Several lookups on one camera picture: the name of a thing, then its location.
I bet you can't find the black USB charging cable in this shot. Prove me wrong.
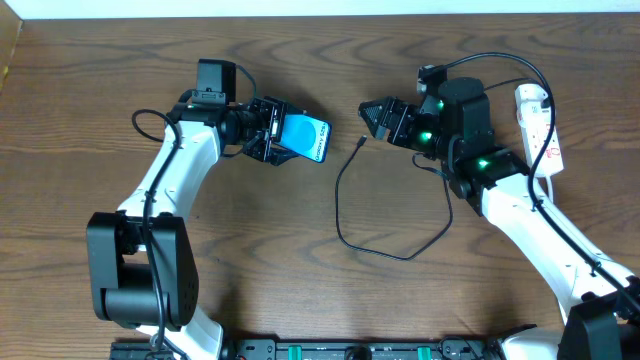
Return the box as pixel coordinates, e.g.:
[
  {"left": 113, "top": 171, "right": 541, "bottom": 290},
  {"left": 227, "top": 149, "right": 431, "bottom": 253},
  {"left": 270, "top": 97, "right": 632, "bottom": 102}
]
[{"left": 334, "top": 76, "right": 553, "bottom": 262}]

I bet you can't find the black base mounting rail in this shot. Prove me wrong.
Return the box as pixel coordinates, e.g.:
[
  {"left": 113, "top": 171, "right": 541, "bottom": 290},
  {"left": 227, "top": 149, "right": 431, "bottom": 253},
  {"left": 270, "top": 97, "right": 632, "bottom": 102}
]
[{"left": 109, "top": 338, "right": 506, "bottom": 360}]

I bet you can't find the blue screen Galaxy smartphone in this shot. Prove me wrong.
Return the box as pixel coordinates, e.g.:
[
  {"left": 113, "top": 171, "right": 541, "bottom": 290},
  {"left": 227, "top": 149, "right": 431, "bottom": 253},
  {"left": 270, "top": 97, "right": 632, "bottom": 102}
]
[{"left": 277, "top": 114, "right": 332, "bottom": 163}]

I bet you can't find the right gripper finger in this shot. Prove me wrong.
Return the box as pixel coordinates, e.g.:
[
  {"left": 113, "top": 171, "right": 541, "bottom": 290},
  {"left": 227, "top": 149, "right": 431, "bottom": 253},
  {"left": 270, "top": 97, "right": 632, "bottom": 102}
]
[
  {"left": 358, "top": 97, "right": 391, "bottom": 125},
  {"left": 365, "top": 119, "right": 387, "bottom": 140}
]

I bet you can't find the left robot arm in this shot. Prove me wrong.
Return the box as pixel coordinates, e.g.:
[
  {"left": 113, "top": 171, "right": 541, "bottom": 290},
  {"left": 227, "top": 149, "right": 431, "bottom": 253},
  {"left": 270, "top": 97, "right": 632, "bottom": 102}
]
[{"left": 86, "top": 59, "right": 301, "bottom": 359}]

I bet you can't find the white power strip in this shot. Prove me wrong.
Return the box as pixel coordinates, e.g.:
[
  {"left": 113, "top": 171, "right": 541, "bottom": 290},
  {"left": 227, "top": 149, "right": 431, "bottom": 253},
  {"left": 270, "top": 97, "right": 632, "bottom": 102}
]
[{"left": 516, "top": 102, "right": 564, "bottom": 178}]

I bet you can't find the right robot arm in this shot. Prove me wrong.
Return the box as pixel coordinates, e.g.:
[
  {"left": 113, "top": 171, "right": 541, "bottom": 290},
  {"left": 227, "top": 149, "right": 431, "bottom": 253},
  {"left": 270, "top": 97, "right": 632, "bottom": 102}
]
[{"left": 358, "top": 66, "right": 639, "bottom": 359}]

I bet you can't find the white USB charger plug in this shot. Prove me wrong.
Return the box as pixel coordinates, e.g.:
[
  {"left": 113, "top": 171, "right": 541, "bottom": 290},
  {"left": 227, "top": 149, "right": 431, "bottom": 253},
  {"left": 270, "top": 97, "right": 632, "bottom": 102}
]
[{"left": 514, "top": 83, "right": 548, "bottom": 108}]

